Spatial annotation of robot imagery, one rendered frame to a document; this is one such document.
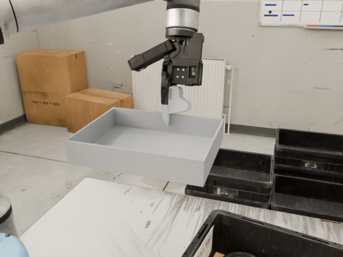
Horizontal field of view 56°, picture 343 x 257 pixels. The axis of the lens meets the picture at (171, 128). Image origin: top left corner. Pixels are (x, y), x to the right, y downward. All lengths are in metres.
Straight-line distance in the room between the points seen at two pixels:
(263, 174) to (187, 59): 1.15
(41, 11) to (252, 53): 2.95
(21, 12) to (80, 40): 3.48
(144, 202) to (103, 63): 2.86
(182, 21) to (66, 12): 0.30
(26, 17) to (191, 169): 0.33
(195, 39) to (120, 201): 0.63
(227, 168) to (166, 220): 0.81
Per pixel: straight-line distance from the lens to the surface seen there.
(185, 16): 0.73
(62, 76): 3.65
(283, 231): 0.68
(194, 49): 0.73
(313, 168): 1.91
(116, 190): 1.20
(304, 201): 1.83
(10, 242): 0.64
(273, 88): 3.39
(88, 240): 1.00
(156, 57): 0.75
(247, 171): 1.78
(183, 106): 0.72
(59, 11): 0.50
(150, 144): 0.70
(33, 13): 0.49
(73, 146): 0.64
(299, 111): 3.46
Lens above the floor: 1.34
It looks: 22 degrees down
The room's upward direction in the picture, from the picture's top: straight up
